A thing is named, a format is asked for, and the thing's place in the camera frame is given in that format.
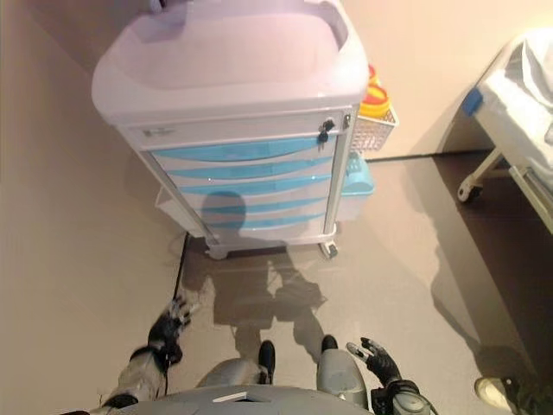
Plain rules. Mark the blue bed corner bumper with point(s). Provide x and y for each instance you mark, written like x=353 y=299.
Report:
x=472 y=103

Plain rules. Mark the yellow sharps container red lid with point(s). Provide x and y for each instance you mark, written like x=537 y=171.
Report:
x=375 y=104
x=373 y=75

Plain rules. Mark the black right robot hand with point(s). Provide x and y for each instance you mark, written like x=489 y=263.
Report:
x=382 y=363

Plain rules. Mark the robot left leg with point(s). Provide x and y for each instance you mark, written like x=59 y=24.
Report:
x=233 y=374

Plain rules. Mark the robot right leg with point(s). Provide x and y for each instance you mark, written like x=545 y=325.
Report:
x=341 y=376

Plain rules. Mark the black cart keys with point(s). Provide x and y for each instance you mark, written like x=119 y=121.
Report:
x=325 y=132

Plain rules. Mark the white bin with blue lid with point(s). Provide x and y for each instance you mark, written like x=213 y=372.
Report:
x=356 y=190

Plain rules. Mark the robot leg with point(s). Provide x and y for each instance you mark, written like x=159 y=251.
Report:
x=341 y=376
x=233 y=374

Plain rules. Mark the grey robot torso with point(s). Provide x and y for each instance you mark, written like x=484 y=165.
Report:
x=216 y=404

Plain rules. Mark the bed caster wheel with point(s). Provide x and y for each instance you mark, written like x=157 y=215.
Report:
x=470 y=192

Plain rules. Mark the white side bin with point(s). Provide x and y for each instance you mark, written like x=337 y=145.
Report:
x=170 y=209

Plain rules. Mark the cart caster wheel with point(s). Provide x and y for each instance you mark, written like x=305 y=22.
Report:
x=217 y=253
x=329 y=250

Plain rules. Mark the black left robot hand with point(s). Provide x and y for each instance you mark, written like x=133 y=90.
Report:
x=166 y=328

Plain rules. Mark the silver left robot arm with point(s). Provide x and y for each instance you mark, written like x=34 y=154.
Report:
x=138 y=376

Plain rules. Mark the white medical cart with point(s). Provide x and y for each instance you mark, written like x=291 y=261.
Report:
x=224 y=65

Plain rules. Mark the white shoe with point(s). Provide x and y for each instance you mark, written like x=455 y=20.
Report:
x=492 y=393

